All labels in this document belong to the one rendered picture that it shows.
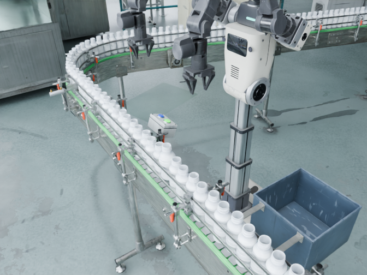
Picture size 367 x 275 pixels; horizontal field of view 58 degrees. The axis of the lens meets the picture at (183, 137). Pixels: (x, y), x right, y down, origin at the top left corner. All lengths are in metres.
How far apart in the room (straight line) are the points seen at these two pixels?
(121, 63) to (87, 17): 3.77
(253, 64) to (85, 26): 5.24
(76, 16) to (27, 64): 2.29
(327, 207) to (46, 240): 1.94
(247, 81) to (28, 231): 1.97
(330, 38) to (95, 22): 4.36
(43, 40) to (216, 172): 2.65
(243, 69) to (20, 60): 3.27
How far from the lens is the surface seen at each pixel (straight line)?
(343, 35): 3.82
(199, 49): 1.20
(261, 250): 1.06
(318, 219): 1.76
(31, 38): 4.45
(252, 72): 1.69
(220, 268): 1.25
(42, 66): 4.56
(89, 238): 2.63
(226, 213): 1.13
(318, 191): 1.67
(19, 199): 3.15
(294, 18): 1.57
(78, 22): 6.60
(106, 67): 2.87
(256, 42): 1.63
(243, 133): 1.93
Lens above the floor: 1.96
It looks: 34 degrees down
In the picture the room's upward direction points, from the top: 1 degrees counter-clockwise
